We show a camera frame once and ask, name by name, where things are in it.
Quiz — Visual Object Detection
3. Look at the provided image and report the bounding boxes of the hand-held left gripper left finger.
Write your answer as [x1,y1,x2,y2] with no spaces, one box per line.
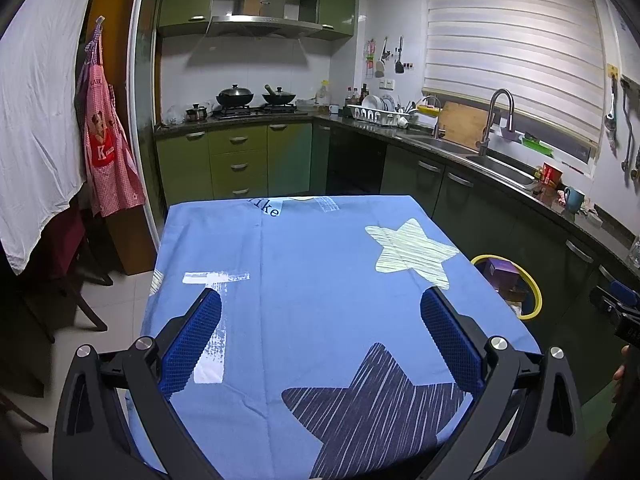
[51,287,223,480]

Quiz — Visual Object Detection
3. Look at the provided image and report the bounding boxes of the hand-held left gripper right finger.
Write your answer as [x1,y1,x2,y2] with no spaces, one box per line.
[415,286,586,480]

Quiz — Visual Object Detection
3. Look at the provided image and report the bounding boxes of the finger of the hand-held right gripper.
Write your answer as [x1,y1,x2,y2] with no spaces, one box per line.
[589,280,640,314]

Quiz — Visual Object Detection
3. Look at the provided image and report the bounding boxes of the yellow rimmed trash bin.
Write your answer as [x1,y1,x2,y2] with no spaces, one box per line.
[470,254,543,322]

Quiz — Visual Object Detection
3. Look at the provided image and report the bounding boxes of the purple box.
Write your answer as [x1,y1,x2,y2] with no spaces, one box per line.
[484,258,521,293]

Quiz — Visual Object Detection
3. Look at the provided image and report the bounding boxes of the person's right hand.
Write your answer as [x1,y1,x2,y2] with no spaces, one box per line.
[611,344,633,403]

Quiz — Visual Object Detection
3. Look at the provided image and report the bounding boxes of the black stone countertop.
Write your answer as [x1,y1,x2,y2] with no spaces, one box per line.
[154,110,640,266]

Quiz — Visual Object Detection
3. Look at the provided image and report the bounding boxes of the dark wooden chair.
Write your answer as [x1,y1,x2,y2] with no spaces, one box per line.
[10,195,116,341]

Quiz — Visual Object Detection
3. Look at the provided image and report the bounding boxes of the blue star print tablecloth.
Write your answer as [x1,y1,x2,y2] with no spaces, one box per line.
[122,195,543,480]

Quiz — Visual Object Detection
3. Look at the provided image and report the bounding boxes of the red paper cup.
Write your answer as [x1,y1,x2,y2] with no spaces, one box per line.
[541,162,565,190]

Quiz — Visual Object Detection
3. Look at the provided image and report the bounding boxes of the dark green sink cabinet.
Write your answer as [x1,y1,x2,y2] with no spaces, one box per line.
[327,125,640,411]

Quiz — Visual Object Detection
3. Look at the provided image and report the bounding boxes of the dark red cloth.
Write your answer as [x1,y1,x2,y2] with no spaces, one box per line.
[47,195,86,281]

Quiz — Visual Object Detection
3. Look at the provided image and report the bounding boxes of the green plastic tray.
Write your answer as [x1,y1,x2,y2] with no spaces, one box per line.
[522,136,556,156]

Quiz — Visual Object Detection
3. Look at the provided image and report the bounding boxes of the hanging steel utensils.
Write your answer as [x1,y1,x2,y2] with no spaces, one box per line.
[605,62,640,181]

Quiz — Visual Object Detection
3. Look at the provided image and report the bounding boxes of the steel double sink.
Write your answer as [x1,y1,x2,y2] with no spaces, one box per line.
[400,135,538,186]

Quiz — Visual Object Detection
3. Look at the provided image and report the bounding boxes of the green base cabinet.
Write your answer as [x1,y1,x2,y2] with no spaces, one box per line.
[155,121,331,208]

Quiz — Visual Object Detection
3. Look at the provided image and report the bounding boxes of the red checked apron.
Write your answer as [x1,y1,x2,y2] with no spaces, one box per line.
[75,16,147,218]

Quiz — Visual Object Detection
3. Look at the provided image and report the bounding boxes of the small steel faucet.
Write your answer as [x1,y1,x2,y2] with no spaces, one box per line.
[421,96,443,140]

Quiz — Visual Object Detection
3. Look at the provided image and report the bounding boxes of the tall steel faucet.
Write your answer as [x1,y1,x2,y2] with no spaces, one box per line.
[477,89,516,157]

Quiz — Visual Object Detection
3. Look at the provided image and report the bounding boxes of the wooden cutting board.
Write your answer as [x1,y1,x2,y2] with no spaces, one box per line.
[440,101,488,148]

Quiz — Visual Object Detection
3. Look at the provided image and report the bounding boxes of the white dish rack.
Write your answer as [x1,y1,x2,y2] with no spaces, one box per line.
[348,95,418,128]

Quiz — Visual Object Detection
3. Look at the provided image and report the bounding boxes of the black gas stove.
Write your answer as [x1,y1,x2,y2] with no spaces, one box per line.
[215,102,308,120]

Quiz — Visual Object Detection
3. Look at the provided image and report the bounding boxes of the black wok with lid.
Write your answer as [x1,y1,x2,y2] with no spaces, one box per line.
[262,85,298,107]
[216,85,254,108]

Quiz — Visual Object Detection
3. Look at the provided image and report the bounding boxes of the white window blind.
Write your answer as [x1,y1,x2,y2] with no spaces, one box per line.
[422,0,608,148]

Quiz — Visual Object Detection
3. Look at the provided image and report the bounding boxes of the white hanging sheet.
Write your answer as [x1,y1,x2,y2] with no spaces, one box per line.
[0,0,98,276]

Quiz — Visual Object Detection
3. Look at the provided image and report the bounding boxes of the frosted glass sliding door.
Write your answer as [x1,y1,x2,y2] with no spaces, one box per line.
[129,0,168,261]

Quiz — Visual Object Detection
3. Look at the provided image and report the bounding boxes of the steel range hood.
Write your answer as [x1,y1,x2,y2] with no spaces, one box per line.
[206,0,321,40]

